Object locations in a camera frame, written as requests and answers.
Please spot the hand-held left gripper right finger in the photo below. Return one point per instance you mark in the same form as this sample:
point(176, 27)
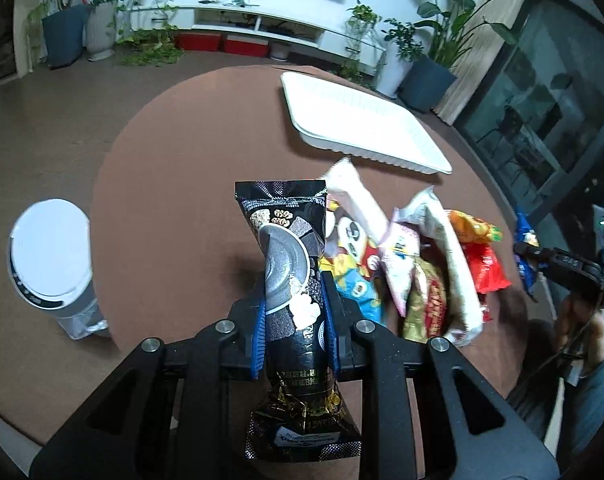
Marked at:
point(333, 340)

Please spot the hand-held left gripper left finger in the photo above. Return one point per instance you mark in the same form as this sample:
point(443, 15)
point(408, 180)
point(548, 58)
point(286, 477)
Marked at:
point(260, 340)

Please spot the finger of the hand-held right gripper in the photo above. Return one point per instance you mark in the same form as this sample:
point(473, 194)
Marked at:
point(529, 251)

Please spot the blue snack packet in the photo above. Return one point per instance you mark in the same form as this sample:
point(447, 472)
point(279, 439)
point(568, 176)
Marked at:
point(522, 225)

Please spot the red orange snack packet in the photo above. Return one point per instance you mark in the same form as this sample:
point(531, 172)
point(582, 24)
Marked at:
point(482, 260)

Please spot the colourful cartoon snack packet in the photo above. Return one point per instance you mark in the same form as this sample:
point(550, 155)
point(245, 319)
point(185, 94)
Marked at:
point(354, 285)

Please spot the white green red snack packet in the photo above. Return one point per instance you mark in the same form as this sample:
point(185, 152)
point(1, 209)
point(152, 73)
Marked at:
point(452, 270)

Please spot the black snack packet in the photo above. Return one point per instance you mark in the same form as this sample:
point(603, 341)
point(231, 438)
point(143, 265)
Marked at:
point(287, 260)

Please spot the pink snack packet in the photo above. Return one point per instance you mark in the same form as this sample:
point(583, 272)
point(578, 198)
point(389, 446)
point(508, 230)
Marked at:
point(399, 260)

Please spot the white plastic tray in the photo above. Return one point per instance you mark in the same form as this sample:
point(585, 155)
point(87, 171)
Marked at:
point(352, 120)

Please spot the person's right hand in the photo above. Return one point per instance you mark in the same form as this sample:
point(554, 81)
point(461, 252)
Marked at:
point(577, 325)

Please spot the yellow red snack packet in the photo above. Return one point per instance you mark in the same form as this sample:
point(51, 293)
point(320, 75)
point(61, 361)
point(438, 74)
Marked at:
point(429, 305)

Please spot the glass sliding door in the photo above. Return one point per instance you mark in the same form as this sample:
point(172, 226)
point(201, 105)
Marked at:
point(537, 100)

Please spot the broad-leaf plant in blue pot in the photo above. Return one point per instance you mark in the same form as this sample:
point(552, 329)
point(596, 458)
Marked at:
point(427, 82)

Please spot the beige curtain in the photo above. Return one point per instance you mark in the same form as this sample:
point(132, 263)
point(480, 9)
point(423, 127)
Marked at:
point(487, 35)

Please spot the plant in tall white pot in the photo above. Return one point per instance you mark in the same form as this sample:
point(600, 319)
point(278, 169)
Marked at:
point(396, 72)

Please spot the white lidded trash bin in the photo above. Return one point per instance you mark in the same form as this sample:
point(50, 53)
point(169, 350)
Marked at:
point(52, 245)

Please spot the small white pot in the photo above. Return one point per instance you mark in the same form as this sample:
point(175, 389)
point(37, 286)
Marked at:
point(280, 51)

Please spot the small trailing plant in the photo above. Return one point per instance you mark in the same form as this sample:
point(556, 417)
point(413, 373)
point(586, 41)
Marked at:
point(362, 15)

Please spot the red storage box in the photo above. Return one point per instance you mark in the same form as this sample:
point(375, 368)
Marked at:
point(197, 41)
point(246, 46)

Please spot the trailing green plant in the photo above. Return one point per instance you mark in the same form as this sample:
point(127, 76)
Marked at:
point(149, 52)

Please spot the white television cabinet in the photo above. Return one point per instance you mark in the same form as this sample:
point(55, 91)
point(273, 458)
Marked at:
point(302, 27)

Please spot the plant in round white pot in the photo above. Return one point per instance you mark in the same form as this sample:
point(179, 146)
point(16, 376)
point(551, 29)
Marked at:
point(101, 30)

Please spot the slender tree in blue pot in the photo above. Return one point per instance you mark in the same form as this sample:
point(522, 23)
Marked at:
point(64, 35)

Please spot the wooden display cabinet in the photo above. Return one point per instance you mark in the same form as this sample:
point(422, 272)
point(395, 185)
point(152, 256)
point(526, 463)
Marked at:
point(4, 35)

